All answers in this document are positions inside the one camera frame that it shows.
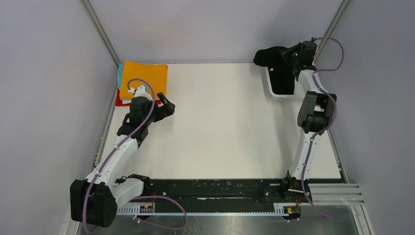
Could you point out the aluminium frame rail right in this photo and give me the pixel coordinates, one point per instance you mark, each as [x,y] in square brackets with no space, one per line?
[340,11]

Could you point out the folded cyan t shirt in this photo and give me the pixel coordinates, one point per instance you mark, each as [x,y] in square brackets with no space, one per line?
[119,75]

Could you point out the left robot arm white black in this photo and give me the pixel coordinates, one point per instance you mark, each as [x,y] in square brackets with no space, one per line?
[96,199]

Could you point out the folded orange t shirt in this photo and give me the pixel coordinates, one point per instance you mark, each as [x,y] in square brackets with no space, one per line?
[154,74]

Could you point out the folded white t shirt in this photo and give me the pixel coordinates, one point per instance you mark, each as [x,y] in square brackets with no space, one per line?
[123,97]

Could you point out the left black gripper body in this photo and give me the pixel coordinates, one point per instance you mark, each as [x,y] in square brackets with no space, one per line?
[162,111]

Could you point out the aluminium frame rail left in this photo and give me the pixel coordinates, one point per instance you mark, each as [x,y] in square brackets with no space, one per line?
[94,18]

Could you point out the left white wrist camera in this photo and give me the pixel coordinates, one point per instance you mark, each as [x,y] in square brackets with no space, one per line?
[140,91]

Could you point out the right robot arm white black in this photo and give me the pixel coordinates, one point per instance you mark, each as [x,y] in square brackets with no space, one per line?
[315,115]

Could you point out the black t shirt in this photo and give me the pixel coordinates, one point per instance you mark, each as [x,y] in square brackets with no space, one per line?
[281,78]

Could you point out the white slotted cable duct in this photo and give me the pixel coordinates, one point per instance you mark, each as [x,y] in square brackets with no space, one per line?
[137,209]

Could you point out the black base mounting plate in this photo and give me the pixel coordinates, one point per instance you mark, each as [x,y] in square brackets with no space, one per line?
[217,195]

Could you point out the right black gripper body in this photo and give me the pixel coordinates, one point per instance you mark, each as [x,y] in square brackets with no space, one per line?
[292,54]

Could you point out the folded red t shirt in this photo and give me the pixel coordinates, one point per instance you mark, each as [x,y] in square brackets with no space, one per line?
[157,101]

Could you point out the aluminium frame rail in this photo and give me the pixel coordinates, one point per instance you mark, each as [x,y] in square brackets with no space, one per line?
[340,11]
[94,18]

